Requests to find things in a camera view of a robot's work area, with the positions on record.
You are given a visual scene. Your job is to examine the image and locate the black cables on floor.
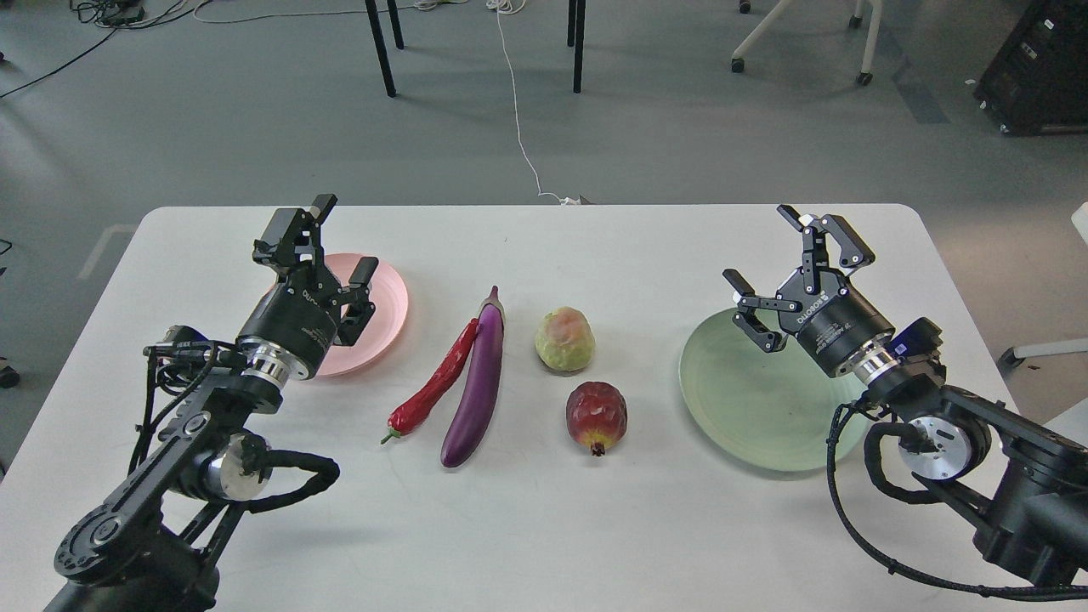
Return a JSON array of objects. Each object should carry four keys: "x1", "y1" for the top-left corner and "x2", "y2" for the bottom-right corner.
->
[{"x1": 0, "y1": 0, "x2": 205, "y2": 99}]

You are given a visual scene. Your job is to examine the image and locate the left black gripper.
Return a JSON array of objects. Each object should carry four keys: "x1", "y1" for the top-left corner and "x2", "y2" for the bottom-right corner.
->
[{"x1": 236, "y1": 194, "x2": 378, "y2": 380}]

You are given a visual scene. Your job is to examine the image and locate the black table leg right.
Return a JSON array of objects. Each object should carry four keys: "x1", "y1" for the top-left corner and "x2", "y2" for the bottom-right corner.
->
[{"x1": 571, "y1": 0, "x2": 588, "y2": 94}]

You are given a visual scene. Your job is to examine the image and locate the black table leg rear-left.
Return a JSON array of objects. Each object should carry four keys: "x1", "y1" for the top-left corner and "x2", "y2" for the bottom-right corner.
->
[{"x1": 386, "y1": 0, "x2": 405, "y2": 50}]

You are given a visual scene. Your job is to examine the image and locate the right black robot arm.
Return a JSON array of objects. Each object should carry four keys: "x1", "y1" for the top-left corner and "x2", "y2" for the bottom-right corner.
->
[{"x1": 722, "y1": 205, "x2": 1087, "y2": 602}]

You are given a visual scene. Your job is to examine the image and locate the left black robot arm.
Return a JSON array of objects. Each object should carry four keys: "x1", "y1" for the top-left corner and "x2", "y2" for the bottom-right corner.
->
[{"x1": 47, "y1": 194, "x2": 378, "y2": 611}]

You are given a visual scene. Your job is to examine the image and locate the green plate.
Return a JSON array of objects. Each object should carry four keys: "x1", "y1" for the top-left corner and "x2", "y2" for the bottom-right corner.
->
[{"x1": 677, "y1": 309, "x2": 863, "y2": 473}]

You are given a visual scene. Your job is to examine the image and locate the black table leg left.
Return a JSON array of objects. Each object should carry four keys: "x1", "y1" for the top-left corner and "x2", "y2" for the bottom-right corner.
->
[{"x1": 364, "y1": 0, "x2": 397, "y2": 99}]

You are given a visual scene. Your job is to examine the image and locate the black equipment case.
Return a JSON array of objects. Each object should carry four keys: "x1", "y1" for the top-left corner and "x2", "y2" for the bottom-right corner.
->
[{"x1": 974, "y1": 1, "x2": 1087, "y2": 137}]

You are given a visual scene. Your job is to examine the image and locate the purple eggplant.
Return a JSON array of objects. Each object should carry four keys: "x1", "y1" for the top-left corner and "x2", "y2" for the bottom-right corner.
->
[{"x1": 438, "y1": 286, "x2": 505, "y2": 469}]

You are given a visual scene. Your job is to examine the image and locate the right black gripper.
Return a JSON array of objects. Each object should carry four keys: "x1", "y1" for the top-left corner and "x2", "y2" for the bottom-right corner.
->
[{"x1": 722, "y1": 205, "x2": 894, "y2": 378}]

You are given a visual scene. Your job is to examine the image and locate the black table leg rear-right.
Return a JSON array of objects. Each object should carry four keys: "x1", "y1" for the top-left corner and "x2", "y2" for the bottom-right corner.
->
[{"x1": 566, "y1": 0, "x2": 576, "y2": 48}]

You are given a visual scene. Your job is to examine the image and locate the red pomegranate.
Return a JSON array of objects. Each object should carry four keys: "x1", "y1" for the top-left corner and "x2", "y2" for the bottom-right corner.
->
[{"x1": 566, "y1": 381, "x2": 628, "y2": 457}]

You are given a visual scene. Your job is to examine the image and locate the pink plate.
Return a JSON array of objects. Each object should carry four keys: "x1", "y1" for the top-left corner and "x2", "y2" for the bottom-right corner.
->
[{"x1": 316, "y1": 261, "x2": 411, "y2": 378}]

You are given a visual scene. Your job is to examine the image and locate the green-pink custard apple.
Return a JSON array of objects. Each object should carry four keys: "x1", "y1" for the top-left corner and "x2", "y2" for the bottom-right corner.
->
[{"x1": 534, "y1": 306, "x2": 596, "y2": 372}]

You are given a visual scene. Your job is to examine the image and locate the white chair base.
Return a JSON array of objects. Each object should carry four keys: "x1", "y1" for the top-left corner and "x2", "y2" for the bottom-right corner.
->
[{"x1": 731, "y1": 0, "x2": 885, "y2": 87}]

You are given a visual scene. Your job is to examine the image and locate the red chili pepper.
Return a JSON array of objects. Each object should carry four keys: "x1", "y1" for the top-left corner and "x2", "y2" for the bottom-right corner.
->
[{"x1": 378, "y1": 318, "x2": 479, "y2": 445}]

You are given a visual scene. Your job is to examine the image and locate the white cable on floor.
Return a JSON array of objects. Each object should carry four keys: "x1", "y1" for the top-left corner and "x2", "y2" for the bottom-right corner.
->
[{"x1": 486, "y1": 0, "x2": 582, "y2": 207}]

